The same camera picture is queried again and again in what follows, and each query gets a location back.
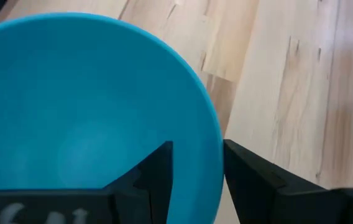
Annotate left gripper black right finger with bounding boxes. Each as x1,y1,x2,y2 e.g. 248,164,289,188
222,139,353,224

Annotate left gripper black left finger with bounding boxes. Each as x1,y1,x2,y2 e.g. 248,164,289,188
0,141,174,224

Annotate small blue bowl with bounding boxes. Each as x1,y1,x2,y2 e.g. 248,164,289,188
0,12,226,224

